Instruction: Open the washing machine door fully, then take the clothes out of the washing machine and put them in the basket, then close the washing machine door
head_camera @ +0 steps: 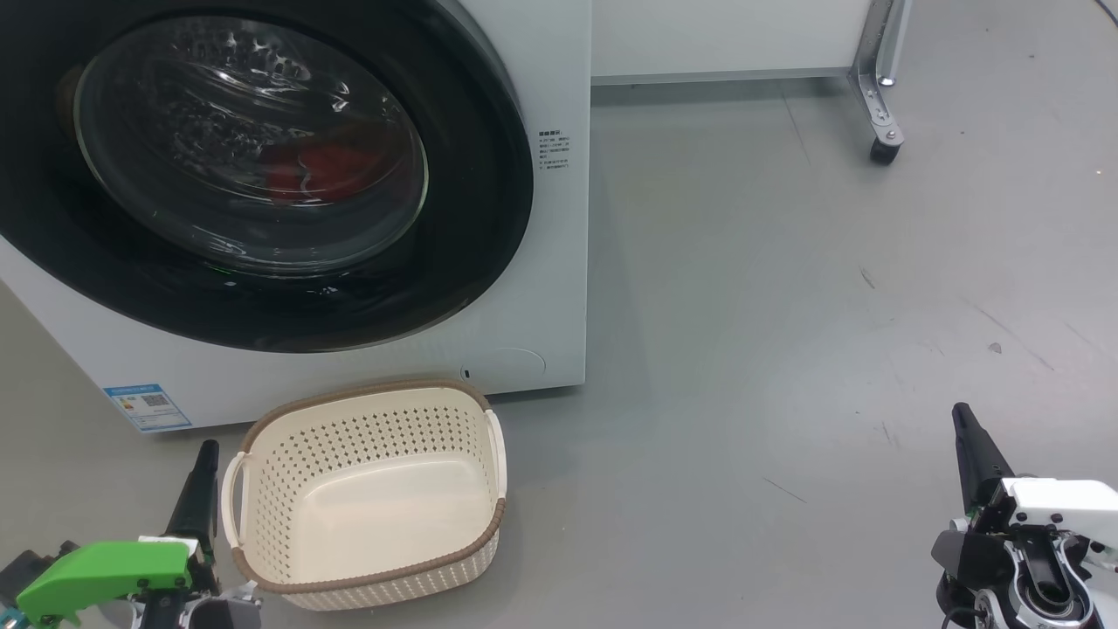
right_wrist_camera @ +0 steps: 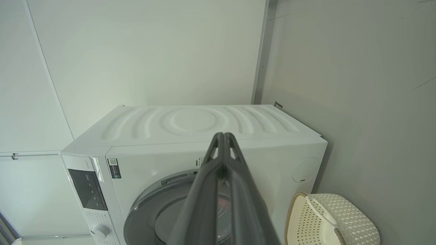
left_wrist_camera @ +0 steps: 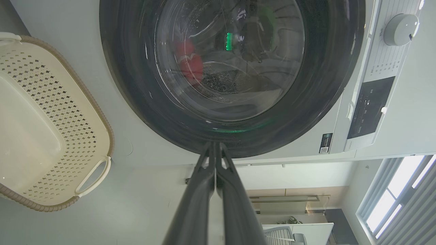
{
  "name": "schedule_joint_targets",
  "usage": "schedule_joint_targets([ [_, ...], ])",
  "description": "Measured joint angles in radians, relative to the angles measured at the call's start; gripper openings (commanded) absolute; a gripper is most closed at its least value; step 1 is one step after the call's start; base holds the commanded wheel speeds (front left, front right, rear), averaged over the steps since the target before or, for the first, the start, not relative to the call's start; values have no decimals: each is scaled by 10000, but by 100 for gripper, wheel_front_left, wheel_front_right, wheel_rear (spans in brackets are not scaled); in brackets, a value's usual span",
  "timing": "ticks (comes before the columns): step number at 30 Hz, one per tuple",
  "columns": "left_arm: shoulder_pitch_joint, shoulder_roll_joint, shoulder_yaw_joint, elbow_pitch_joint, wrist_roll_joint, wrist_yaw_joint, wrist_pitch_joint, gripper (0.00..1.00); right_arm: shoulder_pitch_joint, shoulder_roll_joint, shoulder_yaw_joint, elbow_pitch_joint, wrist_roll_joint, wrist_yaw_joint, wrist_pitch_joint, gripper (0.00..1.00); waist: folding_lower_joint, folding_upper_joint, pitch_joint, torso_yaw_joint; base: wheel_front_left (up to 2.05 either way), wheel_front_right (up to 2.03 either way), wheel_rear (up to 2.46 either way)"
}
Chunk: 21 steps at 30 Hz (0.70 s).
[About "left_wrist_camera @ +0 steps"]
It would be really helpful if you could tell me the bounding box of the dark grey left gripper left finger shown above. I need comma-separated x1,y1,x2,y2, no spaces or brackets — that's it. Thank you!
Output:
163,142,216,245

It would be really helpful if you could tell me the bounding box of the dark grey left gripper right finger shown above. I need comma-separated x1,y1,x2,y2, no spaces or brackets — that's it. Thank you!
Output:
215,142,268,245

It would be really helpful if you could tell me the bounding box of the round dark washing machine door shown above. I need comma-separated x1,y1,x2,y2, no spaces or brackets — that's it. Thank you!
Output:
99,0,366,159

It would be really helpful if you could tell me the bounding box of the red garment with white stripes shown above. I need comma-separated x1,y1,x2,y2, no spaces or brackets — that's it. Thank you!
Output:
175,41,204,85

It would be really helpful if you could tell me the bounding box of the cream perforated laundry basket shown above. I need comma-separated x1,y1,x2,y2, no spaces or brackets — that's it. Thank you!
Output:
0,32,115,212

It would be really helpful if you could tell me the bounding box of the white washing machine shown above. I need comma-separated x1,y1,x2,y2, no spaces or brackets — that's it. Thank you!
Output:
10,0,436,167

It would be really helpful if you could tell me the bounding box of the grey control dial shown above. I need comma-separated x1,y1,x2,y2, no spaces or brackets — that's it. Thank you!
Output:
384,14,419,46

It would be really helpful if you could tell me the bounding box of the grey chair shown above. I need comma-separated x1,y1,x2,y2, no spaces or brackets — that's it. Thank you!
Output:
264,226,307,245

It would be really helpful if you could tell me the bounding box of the window with grey frame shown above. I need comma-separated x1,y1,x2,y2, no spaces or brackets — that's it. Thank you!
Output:
356,155,436,245

